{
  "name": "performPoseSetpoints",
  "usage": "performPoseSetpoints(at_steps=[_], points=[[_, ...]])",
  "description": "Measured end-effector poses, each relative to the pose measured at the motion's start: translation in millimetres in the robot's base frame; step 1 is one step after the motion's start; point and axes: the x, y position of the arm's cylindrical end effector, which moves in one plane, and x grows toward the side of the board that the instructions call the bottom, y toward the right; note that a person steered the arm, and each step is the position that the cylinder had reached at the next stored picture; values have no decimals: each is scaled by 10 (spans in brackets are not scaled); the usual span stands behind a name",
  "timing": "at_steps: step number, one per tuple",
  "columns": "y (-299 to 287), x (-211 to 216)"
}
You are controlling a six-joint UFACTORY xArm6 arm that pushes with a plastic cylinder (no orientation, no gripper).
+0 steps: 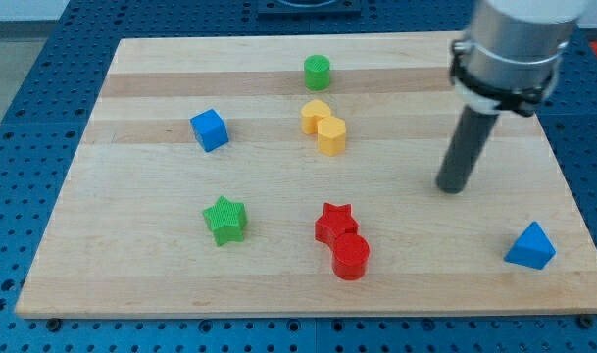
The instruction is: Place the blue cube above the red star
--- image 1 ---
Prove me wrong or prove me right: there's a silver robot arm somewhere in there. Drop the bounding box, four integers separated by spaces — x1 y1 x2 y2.
450 0 588 117

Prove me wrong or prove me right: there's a red star block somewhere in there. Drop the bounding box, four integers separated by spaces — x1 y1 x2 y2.
314 202 359 248

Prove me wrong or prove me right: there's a green star block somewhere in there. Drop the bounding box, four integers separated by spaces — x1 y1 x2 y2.
202 196 248 246

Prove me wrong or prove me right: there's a blue cube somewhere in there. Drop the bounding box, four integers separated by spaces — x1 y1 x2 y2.
189 109 229 152

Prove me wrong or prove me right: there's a wooden board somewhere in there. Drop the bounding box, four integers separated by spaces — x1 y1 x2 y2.
16 31 597 319

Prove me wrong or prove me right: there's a yellow hexagon block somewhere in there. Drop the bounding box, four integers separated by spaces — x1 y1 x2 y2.
317 116 346 156

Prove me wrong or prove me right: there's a yellow heart block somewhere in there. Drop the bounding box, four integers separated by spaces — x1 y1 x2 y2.
300 99 332 134

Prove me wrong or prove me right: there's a red cylinder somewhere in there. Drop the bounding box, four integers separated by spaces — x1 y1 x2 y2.
332 233 371 280

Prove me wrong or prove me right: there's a green cylinder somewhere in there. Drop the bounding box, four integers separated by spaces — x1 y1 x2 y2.
303 55 330 91

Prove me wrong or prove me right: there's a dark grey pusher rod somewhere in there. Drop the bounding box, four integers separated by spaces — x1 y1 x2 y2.
435 106 499 194

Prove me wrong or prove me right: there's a blue triangle block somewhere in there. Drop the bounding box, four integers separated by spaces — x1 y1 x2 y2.
504 222 557 270

